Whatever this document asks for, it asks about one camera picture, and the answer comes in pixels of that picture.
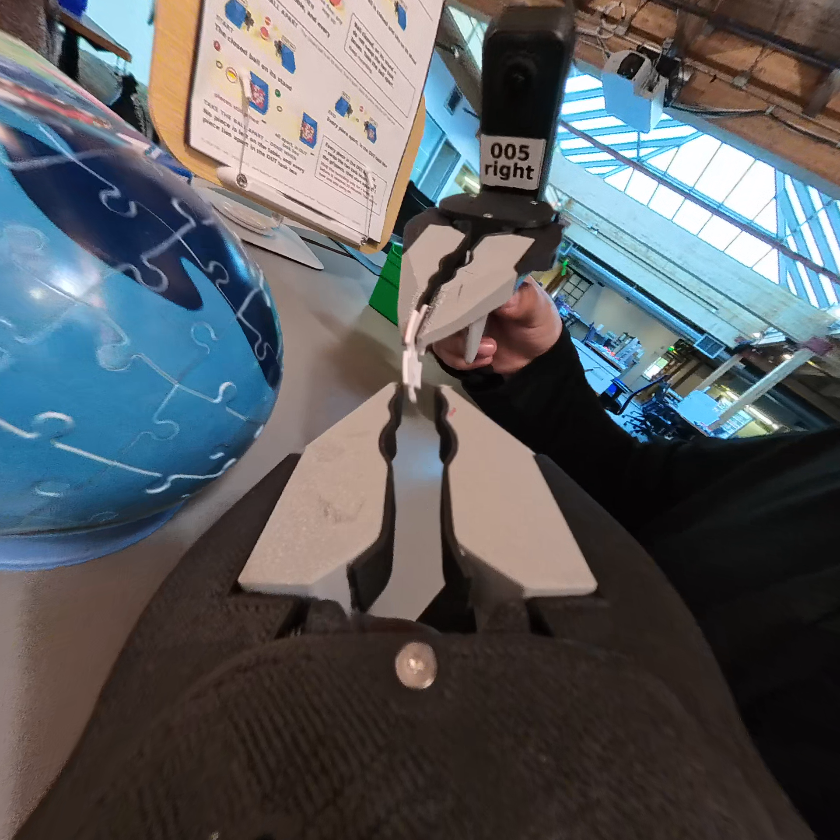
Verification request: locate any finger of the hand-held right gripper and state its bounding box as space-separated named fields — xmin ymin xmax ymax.
xmin=395 ymin=225 xmax=475 ymax=347
xmin=419 ymin=233 xmax=539 ymax=350

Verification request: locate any white ceiling device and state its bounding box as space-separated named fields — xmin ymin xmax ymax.
xmin=599 ymin=41 xmax=685 ymax=133

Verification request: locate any blue puzzle ball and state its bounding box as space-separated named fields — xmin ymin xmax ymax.
xmin=0 ymin=33 xmax=284 ymax=536

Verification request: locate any person's right forearm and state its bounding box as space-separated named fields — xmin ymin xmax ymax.
xmin=453 ymin=325 xmax=840 ymax=546

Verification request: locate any white stand base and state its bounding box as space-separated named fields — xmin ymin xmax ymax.
xmin=209 ymin=166 xmax=326 ymax=271

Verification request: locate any printed instruction sheet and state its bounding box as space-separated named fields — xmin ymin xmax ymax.
xmin=189 ymin=0 xmax=447 ymax=242

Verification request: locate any green plastic bin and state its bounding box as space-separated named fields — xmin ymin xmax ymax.
xmin=367 ymin=241 xmax=404 ymax=328

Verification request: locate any instruction sheet on stand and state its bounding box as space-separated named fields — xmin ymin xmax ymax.
xmin=148 ymin=0 xmax=448 ymax=255

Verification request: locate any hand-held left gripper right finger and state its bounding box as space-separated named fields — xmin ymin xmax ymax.
xmin=433 ymin=386 xmax=599 ymax=626

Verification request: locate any person's right hand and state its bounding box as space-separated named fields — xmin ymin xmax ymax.
xmin=432 ymin=276 xmax=583 ymax=379

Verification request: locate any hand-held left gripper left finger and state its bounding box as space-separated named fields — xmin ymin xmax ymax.
xmin=236 ymin=382 xmax=404 ymax=613

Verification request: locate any black office chair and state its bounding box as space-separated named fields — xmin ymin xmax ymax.
xmin=107 ymin=71 xmax=157 ymax=144

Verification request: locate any white puzzle piece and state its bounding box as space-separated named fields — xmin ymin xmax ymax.
xmin=399 ymin=303 xmax=433 ymax=404

